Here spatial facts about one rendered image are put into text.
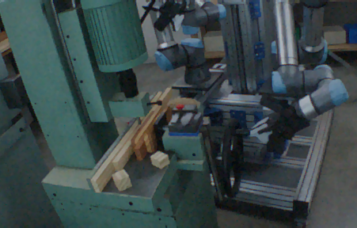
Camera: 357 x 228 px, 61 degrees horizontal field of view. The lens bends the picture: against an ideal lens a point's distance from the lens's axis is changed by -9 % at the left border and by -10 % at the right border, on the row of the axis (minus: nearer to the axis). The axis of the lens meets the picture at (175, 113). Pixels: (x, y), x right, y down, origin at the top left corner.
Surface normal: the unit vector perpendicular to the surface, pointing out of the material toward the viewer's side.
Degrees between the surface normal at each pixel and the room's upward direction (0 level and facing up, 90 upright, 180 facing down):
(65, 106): 90
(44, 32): 90
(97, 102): 90
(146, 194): 0
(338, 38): 90
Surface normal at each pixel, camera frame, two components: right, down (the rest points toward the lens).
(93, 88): -0.31, 0.50
